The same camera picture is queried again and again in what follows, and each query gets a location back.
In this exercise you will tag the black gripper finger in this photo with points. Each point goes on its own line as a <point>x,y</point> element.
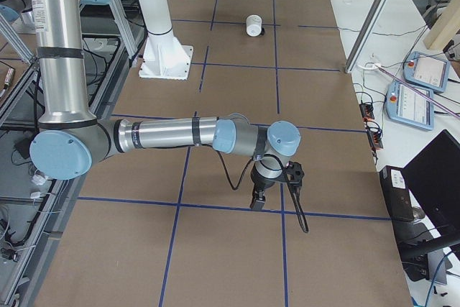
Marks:
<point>257,202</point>

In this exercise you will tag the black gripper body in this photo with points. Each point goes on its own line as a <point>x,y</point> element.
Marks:
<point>259,182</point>

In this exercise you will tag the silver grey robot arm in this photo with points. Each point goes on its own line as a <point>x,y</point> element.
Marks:
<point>71,139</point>

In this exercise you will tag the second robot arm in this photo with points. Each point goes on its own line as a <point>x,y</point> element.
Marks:
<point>19,14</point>

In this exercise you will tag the white mug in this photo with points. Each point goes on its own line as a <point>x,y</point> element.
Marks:
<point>254,26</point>

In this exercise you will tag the brown paper table cover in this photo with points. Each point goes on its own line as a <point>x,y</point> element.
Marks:
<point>173,227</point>

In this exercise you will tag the orange black connector block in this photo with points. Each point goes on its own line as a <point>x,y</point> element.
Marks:
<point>367,111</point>

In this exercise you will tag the black computer box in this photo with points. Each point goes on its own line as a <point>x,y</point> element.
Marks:
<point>396,194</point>

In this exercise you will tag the white hook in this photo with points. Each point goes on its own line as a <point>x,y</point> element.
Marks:
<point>372,66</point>

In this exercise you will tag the lower blue teach pendant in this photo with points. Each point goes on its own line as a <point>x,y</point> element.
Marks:
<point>407,107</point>

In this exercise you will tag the blue teach pendant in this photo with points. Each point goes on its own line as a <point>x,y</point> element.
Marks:
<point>407,107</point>
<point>427,71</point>

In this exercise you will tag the black monitor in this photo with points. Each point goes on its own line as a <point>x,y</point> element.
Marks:
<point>433,178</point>

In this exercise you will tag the upper blue teach pendant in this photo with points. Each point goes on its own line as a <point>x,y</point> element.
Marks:
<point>427,71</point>

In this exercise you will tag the wooden beam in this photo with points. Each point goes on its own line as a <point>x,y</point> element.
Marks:
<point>446,26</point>

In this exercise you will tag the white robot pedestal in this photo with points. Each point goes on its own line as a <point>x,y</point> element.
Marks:
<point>164,57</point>

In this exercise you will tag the aluminium frame post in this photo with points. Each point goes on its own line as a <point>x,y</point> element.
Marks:
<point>364,34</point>

